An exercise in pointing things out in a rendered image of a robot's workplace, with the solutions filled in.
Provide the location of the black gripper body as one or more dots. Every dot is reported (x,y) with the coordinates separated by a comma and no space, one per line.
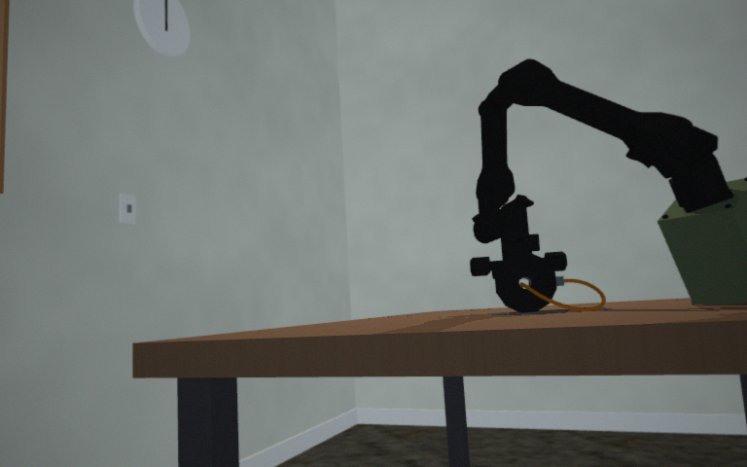
(482,266)

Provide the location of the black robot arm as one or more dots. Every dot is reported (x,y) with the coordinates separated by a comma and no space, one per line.
(653,138)

